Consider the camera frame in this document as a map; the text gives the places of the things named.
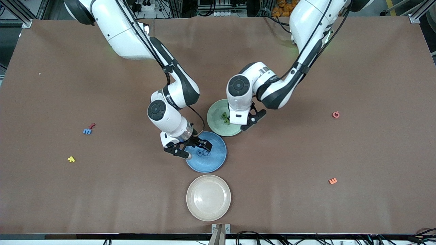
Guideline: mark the brown table cover sheet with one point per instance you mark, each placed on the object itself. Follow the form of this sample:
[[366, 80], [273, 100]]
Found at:
[[102, 197]]

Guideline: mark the light green round plate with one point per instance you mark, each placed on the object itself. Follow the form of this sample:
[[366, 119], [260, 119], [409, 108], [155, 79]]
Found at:
[[214, 124]]

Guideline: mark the aluminium frame profile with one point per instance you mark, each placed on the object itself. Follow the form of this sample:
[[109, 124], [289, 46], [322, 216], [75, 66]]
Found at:
[[420, 12], [20, 15]]

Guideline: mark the beige round plate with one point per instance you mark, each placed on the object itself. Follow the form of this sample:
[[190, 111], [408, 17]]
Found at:
[[208, 198]]

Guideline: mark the white power strip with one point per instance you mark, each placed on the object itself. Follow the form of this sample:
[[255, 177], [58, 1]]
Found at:
[[147, 6], [226, 13]]

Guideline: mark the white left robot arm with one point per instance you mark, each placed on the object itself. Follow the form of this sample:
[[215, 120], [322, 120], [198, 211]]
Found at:
[[310, 23]]

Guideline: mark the yellow foam letter K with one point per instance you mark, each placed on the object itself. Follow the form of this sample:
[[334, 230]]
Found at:
[[71, 159]]

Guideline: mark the pink foam letter Q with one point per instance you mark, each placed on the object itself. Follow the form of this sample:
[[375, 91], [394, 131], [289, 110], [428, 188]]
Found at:
[[334, 112]]

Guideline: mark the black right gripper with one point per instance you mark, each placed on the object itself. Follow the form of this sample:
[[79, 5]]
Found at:
[[195, 140]]

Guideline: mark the silver metal bracket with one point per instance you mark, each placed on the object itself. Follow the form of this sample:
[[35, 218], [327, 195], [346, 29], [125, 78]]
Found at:
[[227, 228]]

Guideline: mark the grey camera mount strut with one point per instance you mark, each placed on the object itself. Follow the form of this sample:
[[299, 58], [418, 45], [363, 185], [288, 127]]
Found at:
[[218, 236]]

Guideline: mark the blue round plate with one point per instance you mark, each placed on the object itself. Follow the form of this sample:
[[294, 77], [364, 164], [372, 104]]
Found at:
[[211, 163]]

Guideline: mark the pile of orange objects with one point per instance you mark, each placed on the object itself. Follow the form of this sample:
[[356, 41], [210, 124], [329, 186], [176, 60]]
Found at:
[[284, 8]]

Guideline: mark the orange foam letter E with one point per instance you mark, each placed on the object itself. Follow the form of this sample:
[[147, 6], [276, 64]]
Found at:
[[334, 181]]

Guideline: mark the blue foam letter E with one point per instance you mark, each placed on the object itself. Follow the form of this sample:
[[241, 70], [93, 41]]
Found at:
[[87, 131]]

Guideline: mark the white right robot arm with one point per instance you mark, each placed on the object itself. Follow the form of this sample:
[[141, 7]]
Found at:
[[119, 34]]

